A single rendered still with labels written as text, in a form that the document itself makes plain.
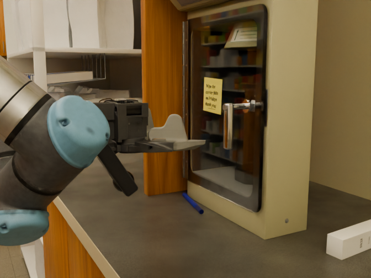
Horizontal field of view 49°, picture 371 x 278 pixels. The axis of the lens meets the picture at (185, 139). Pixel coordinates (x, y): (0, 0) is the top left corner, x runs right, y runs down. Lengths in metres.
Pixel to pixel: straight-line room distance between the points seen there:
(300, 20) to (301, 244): 0.43
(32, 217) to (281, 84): 0.49
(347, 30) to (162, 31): 0.50
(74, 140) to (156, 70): 0.63
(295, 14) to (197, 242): 0.47
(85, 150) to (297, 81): 0.48
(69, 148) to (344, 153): 0.91
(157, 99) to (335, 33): 0.54
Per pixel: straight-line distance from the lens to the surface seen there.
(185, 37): 1.03
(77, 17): 1.98
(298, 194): 0.87
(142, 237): 0.85
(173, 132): 0.66
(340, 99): 1.23
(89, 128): 0.47
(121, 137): 0.66
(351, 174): 1.23
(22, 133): 0.48
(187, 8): 1.01
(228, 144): 0.79
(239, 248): 0.80
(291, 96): 0.82
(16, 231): 0.56
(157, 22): 1.07
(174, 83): 1.09
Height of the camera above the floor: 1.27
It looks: 10 degrees down
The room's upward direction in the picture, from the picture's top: straight up
